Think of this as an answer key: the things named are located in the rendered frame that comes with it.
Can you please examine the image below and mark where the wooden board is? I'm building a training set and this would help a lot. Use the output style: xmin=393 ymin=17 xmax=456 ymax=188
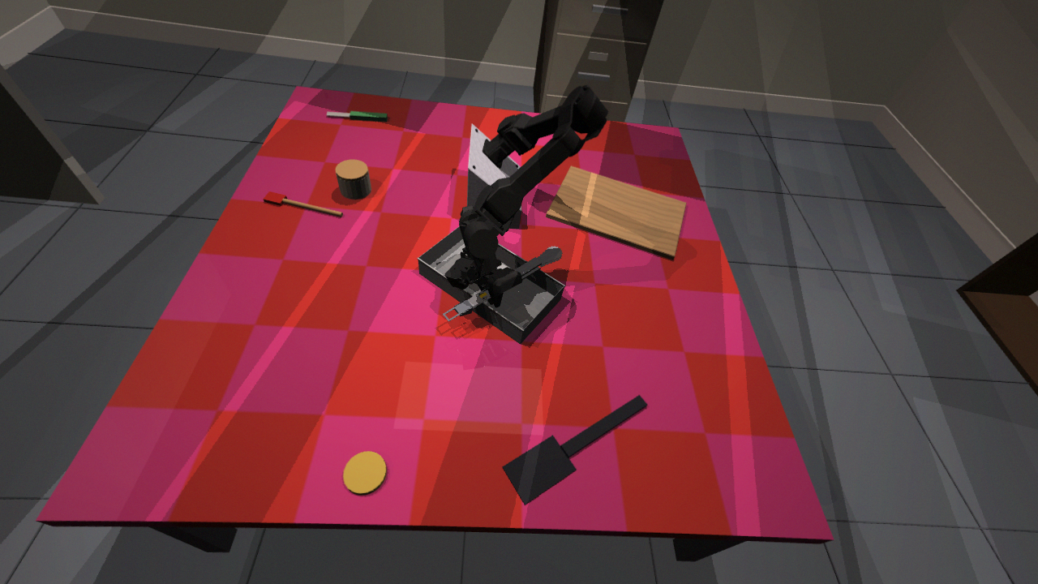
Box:
xmin=546 ymin=166 xmax=687 ymax=260

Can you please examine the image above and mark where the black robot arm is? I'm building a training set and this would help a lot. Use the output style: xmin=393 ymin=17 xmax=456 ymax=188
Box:
xmin=445 ymin=85 xmax=609 ymax=290

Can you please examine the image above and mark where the dark grey cylinder with tan lid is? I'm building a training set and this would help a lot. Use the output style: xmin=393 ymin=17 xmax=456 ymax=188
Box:
xmin=336 ymin=159 xmax=371 ymax=200

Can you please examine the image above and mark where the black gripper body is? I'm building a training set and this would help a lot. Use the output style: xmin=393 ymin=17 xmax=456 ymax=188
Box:
xmin=462 ymin=246 xmax=522 ymax=294

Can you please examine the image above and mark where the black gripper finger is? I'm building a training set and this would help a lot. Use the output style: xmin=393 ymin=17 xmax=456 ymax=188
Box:
xmin=474 ymin=277 xmax=494 ymax=305
xmin=481 ymin=283 xmax=503 ymax=307

